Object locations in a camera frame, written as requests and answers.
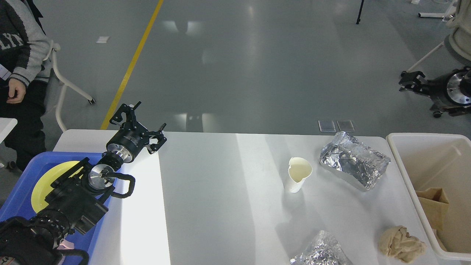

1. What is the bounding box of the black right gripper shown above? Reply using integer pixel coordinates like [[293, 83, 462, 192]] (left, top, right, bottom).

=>
[[399, 70, 471, 108]]

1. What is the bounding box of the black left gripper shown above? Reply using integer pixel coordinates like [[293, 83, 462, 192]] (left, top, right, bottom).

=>
[[106, 101, 167, 163]]

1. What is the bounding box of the foil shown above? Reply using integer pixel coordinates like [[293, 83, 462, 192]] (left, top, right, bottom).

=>
[[289, 230, 353, 265], [319, 131, 391, 191]]

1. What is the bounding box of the yellow plastic plate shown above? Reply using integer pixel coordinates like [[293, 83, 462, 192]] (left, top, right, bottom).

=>
[[31, 160, 79, 213]]

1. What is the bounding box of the brown paper bag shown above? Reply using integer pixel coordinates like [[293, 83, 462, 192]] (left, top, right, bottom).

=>
[[415, 187, 449, 230]]

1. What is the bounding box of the pink mug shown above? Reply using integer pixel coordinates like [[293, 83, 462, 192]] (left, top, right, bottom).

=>
[[57, 239, 75, 250]]

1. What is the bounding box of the white paper cup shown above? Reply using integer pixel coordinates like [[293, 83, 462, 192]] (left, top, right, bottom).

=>
[[284, 157, 313, 193]]

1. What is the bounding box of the brown paper ball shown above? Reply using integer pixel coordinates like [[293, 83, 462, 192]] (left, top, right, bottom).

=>
[[378, 225, 427, 264]]

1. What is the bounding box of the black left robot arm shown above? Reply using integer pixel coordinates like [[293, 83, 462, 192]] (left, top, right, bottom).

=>
[[0, 101, 167, 265]]

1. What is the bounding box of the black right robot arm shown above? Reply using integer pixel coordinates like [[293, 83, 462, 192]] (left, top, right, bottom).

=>
[[399, 67, 471, 119]]

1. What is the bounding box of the white plastic bin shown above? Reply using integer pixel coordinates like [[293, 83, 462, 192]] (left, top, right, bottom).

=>
[[386, 133, 471, 265]]

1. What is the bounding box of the white office chair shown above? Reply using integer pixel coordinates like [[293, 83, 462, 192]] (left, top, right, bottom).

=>
[[401, 0, 471, 118]]

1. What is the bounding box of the black tripod leg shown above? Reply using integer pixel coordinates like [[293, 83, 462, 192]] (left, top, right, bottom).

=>
[[355, 0, 365, 25]]

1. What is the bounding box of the chair leg with caster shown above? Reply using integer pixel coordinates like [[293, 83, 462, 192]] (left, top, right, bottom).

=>
[[44, 40, 96, 132]]

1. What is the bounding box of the white side table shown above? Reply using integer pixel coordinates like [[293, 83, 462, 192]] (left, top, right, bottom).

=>
[[0, 117, 18, 143]]

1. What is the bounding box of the seated person grey sweater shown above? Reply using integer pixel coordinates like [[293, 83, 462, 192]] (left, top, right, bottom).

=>
[[0, 0, 52, 171]]

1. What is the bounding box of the blue plastic tray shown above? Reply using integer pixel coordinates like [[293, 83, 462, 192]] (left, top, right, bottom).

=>
[[1, 152, 104, 255]]

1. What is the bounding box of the crumpled foil front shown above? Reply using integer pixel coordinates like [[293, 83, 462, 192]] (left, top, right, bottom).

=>
[[289, 230, 353, 265]]

